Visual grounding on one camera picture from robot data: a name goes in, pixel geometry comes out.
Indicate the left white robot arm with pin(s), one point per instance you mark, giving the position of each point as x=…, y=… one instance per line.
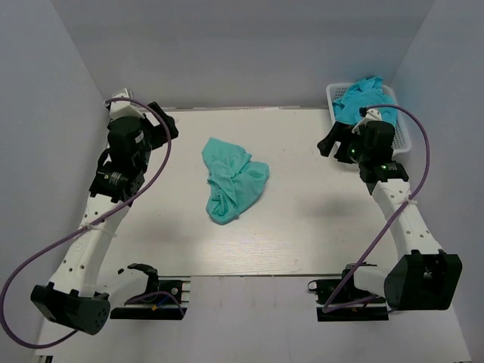
x=74, y=297

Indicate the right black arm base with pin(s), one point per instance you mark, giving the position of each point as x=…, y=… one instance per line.
x=365, y=306

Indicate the blue t shirt in basket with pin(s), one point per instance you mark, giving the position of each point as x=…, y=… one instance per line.
x=363, y=93

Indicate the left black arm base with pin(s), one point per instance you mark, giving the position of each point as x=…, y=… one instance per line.
x=159, y=295

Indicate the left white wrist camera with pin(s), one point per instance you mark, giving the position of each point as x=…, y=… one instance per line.
x=118, y=109

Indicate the white plastic basket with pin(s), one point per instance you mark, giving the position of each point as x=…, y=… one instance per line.
x=401, y=142

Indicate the teal green t shirt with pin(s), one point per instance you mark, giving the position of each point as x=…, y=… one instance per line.
x=236, y=181

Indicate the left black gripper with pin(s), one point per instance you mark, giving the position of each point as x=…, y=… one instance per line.
x=159, y=131

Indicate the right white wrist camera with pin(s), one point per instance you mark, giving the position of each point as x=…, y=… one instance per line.
x=367, y=115

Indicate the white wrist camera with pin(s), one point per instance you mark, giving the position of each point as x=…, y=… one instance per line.
x=118, y=109
x=367, y=115

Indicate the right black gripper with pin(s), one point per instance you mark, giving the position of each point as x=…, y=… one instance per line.
x=341, y=133

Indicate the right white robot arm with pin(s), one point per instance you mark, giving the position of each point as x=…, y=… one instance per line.
x=425, y=277

